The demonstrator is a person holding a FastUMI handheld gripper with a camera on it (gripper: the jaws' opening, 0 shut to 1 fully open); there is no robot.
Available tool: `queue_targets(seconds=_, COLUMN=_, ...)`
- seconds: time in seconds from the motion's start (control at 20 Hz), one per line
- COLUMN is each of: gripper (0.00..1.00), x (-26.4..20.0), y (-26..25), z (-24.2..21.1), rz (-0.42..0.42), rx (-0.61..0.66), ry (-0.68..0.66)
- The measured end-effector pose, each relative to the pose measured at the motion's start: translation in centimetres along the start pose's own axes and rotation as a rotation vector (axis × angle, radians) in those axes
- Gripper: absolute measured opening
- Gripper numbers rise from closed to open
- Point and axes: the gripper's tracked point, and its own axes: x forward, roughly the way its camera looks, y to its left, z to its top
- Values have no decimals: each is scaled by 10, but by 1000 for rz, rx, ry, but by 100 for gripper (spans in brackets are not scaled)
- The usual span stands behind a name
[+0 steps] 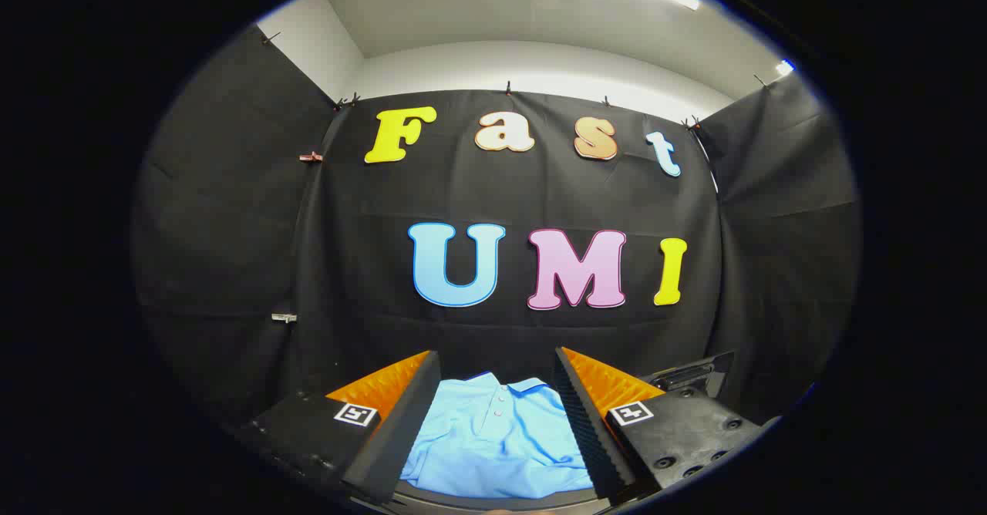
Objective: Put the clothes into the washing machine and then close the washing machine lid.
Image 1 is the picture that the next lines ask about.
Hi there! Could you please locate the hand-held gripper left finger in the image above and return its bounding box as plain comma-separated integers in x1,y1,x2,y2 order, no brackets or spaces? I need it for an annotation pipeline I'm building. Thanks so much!
239,350,443,505

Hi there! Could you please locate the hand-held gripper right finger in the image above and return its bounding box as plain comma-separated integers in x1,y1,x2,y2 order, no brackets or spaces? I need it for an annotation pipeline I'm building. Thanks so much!
554,346,765,501

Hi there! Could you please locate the light blue polo shirt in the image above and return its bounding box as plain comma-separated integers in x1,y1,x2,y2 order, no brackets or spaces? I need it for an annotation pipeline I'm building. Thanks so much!
400,372,595,500

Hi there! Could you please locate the black washing machine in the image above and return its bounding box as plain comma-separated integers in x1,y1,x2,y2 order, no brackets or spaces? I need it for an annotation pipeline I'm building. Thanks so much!
640,352,736,401

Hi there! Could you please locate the black backdrop cloth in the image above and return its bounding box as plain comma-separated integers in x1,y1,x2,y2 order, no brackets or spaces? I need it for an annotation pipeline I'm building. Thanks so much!
131,25,862,431

